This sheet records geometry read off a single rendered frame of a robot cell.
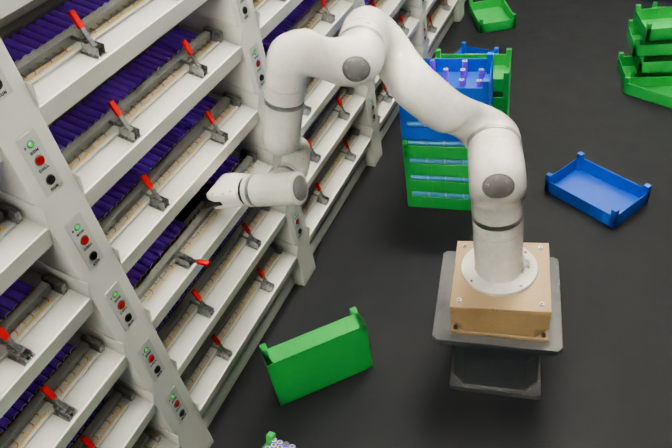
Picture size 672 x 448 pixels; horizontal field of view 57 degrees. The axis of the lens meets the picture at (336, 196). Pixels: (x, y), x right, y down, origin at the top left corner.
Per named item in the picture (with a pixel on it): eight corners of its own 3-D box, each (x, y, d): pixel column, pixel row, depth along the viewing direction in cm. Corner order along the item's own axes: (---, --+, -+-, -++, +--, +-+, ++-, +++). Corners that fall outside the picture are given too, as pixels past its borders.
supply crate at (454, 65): (493, 72, 216) (493, 51, 211) (488, 103, 202) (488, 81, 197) (408, 71, 225) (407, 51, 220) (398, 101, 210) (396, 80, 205)
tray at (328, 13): (351, 14, 220) (357, -22, 210) (273, 104, 180) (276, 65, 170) (300, -3, 224) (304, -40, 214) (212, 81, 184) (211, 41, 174)
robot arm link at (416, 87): (494, 197, 138) (490, 155, 151) (537, 167, 132) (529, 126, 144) (321, 58, 123) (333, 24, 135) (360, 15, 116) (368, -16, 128)
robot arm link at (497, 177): (521, 197, 151) (520, 114, 137) (528, 250, 137) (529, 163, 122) (470, 200, 154) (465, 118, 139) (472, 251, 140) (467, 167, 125)
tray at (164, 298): (272, 176, 186) (273, 152, 179) (153, 332, 145) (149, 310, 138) (214, 152, 190) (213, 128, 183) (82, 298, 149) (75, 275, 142)
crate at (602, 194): (648, 202, 224) (652, 185, 219) (613, 229, 216) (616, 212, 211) (578, 167, 244) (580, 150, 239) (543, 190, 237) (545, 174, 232)
